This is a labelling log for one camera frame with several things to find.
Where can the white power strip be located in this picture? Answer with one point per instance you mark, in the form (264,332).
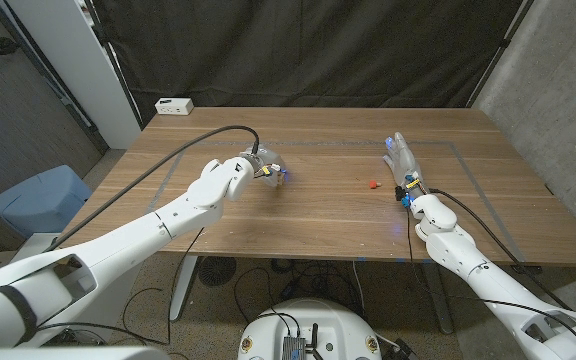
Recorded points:
(174,106)

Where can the large wooden panel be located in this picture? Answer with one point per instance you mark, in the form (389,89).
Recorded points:
(328,143)

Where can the black backdrop curtain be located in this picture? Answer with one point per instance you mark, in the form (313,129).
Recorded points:
(308,50)

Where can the red screw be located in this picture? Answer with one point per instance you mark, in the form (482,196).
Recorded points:
(373,184)

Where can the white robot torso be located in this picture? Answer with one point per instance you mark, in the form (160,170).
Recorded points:
(313,315)

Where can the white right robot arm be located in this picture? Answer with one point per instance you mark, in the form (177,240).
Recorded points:
(473,265)

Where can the grey electronics box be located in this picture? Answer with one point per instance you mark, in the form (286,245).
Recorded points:
(293,348)

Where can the round black fan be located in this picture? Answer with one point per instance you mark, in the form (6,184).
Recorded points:
(216,271)

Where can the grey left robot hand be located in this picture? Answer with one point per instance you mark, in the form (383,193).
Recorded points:
(265,165)

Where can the blue plastic bin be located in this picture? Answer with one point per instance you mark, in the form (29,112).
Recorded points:
(38,200)

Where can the black backdrop stand pole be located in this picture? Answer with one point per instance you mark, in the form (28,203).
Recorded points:
(113,60)
(500,50)

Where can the white table leg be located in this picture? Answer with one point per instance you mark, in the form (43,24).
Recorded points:
(182,295)

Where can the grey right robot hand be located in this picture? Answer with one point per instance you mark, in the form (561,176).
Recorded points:
(405,162)

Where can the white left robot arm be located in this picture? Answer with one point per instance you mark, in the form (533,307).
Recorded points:
(133,240)

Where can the grey table leg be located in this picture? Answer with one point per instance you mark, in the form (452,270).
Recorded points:
(438,300)

